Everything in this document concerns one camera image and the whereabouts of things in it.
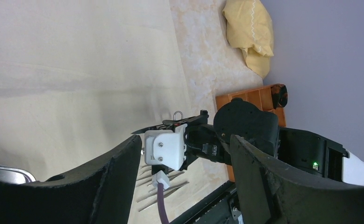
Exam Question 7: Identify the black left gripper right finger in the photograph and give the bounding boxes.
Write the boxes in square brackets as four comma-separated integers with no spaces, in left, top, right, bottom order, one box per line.
[229,135,364,224]

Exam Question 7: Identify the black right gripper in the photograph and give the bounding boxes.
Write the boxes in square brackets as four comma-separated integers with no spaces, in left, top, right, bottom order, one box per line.
[179,122,231,170]

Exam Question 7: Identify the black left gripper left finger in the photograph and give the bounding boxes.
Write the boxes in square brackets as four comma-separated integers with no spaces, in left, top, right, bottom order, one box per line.
[0,135,142,224]

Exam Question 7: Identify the steel instrument tray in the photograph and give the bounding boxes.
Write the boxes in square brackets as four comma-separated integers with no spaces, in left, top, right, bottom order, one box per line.
[0,165,36,184]

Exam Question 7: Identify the cream cloth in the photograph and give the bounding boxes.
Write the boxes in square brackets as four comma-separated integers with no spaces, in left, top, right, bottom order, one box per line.
[0,0,232,224]

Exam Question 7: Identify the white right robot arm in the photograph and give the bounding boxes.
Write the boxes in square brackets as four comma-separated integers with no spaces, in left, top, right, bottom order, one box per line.
[163,98,364,186]

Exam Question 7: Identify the wooden compartment tray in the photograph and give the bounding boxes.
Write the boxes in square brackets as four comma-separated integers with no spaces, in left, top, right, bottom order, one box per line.
[215,84,287,183]

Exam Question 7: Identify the yellow crumpled cloth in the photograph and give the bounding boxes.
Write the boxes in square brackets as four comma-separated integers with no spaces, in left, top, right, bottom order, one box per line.
[222,0,274,79]

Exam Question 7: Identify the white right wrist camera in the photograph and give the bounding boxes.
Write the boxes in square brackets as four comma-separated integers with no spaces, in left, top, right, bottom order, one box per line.
[144,124,187,176]

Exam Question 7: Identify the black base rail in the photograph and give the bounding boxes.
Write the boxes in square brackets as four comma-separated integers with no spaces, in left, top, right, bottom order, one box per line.
[171,181,243,224]

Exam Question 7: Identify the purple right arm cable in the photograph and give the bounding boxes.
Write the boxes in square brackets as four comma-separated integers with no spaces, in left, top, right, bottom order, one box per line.
[156,182,170,224]

